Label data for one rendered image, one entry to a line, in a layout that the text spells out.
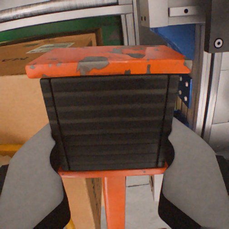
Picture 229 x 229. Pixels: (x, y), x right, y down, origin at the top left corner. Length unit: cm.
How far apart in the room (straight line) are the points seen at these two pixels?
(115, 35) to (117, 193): 121
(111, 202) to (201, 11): 32
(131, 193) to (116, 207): 210
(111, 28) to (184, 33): 92
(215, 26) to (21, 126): 35
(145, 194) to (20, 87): 217
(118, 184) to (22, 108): 20
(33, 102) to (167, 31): 31
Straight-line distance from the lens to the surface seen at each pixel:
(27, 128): 32
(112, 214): 20
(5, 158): 30
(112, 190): 17
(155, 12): 33
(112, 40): 132
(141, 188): 224
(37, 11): 82
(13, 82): 29
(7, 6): 94
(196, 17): 37
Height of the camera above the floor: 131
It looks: 60 degrees down
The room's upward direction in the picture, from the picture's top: 177 degrees clockwise
